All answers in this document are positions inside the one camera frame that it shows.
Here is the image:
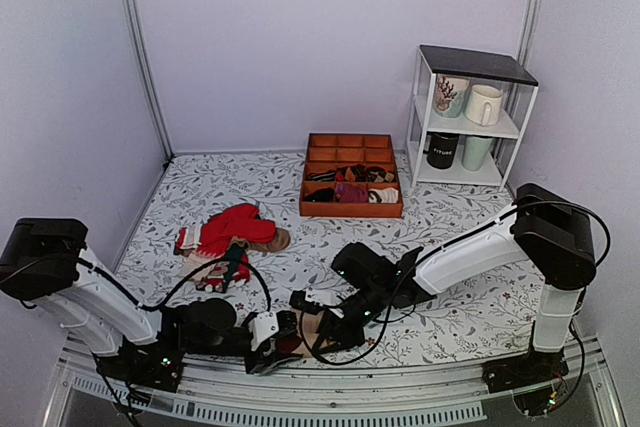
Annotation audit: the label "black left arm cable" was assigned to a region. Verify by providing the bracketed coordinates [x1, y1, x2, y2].
[0, 252, 274, 318]

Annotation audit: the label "white ceramic mug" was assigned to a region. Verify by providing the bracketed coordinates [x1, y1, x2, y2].
[464, 84, 503, 127]

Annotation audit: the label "orange wooden divider box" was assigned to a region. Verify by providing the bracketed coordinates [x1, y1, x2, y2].
[299, 133, 403, 218]

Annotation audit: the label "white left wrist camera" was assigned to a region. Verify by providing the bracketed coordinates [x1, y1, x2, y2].
[247, 311, 279, 352]

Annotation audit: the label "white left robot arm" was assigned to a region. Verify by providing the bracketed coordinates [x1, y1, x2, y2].
[1, 218, 303, 381]

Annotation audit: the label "aluminium corner post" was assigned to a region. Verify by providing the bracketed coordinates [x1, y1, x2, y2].
[517, 0, 542, 67]
[122, 0, 175, 163]

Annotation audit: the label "brown sock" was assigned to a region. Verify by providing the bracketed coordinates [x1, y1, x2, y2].
[231, 228, 291, 253]

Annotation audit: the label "striped beige knitted sock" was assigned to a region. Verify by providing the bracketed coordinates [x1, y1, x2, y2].
[275, 310, 339, 358]

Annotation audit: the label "black tumbler cup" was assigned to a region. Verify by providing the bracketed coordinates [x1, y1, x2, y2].
[427, 132, 459, 170]

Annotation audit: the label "white shelf black top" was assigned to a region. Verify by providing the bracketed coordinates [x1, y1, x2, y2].
[406, 45, 539, 189]

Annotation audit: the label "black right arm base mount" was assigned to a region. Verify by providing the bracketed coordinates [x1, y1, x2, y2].
[482, 350, 569, 393]

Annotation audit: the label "floral patterned table cloth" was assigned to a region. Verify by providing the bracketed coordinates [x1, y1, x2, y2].
[116, 152, 543, 368]

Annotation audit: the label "dark brown socks in box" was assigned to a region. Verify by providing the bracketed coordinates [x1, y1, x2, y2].
[335, 164, 396, 183]

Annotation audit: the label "right aluminium corner post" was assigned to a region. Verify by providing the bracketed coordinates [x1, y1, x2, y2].
[517, 0, 542, 67]

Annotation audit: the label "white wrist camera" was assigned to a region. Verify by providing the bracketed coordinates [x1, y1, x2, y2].
[247, 311, 279, 352]
[305, 289, 341, 308]

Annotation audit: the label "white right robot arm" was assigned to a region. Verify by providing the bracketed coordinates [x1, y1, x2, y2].
[290, 183, 604, 383]

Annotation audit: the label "red sock pile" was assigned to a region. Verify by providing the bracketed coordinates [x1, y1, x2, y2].
[174, 203, 278, 276]

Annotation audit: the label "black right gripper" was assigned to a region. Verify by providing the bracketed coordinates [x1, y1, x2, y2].
[313, 283, 388, 356]

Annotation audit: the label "black striped socks in box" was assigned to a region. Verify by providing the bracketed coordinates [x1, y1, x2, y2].
[303, 170, 336, 203]

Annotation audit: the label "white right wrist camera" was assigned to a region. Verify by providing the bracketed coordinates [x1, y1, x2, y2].
[305, 289, 341, 308]

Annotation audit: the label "floral patterned mug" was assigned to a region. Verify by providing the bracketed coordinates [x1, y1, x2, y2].
[434, 74, 470, 118]

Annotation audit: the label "purple socks in box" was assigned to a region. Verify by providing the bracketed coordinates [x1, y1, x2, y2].
[335, 183, 369, 203]

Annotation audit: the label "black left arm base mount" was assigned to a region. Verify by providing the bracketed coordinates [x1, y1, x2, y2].
[97, 340, 184, 393]

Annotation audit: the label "pale green tumbler cup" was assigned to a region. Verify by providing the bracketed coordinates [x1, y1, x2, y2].
[461, 136, 493, 172]

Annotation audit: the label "left aluminium corner post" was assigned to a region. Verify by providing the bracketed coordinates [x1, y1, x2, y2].
[122, 0, 175, 163]

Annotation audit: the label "white brown socks in box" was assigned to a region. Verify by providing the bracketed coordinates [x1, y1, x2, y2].
[368, 187, 400, 204]

